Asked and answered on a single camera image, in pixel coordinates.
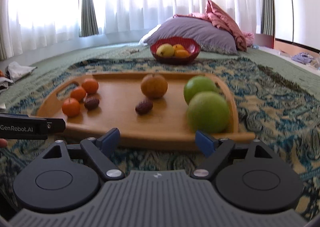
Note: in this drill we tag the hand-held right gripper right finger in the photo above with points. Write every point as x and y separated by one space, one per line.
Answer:
205 142

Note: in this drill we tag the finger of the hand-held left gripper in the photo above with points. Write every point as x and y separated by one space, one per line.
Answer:
56 125

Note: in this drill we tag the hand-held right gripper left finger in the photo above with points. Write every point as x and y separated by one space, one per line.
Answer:
110 139

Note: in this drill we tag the small mandarin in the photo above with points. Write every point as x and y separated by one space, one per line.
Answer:
78 94
71 107
90 86

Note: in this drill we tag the wooden serving tray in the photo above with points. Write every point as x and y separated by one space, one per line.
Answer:
120 117

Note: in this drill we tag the green apple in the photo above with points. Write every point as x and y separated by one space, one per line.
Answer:
208 113
198 87

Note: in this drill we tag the brown date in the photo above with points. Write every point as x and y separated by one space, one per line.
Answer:
91 103
144 107

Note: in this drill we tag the large orange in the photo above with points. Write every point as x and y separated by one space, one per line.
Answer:
154 86

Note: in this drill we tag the person's left hand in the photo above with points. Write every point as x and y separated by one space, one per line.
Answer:
3 143

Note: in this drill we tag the white crumpled paper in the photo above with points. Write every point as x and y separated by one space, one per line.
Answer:
5 82

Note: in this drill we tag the white cloth at left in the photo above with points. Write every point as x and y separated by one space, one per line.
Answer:
21 71

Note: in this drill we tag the green quilted bedspread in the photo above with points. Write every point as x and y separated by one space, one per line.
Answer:
62 58

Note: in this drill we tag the blue beige patterned blanket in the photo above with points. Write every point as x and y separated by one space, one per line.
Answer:
270 107

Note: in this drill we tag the red bowl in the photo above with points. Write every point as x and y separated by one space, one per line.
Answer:
175 61

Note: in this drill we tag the orange citrus fruit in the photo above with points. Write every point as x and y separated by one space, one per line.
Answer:
182 53
179 47

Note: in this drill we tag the yellow pear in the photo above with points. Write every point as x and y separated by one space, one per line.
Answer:
165 50

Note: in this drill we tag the purple pillow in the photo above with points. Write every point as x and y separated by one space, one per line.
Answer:
195 32

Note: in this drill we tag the white pillow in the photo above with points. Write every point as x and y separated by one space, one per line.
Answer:
150 36

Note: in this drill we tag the red-brown board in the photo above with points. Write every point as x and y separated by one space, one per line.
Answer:
263 41

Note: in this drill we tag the pink quilt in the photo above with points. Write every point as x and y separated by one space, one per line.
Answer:
225 22

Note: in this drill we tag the green curtain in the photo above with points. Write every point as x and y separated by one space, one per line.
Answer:
267 4
88 4

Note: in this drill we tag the lilac cloth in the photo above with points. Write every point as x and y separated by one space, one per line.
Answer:
301 57

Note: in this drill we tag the wooden ledge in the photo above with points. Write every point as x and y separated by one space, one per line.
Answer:
295 46

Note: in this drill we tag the white closet door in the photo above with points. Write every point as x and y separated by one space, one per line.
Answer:
300 2

